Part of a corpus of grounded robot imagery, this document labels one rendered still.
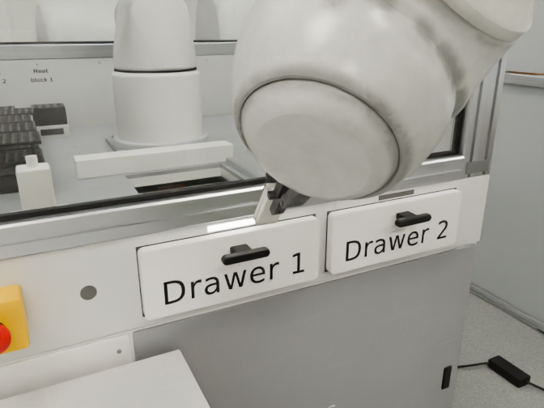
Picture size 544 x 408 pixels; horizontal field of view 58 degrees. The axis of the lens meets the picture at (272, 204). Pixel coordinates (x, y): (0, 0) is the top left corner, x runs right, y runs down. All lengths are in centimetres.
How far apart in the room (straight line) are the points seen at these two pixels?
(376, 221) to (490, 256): 167
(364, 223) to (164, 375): 40
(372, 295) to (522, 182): 146
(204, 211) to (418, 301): 52
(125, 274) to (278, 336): 30
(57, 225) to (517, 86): 197
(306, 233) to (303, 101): 61
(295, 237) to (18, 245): 39
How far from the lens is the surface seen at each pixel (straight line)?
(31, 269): 70
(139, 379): 74
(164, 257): 71
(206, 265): 73
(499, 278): 251
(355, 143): 19
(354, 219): 83
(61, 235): 69
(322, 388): 101
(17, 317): 68
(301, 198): 53
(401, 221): 85
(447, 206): 97
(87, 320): 75
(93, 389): 74
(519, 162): 232
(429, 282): 105
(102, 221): 69
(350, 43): 19
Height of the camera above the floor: 122
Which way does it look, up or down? 20 degrees down
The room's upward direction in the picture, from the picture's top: straight up
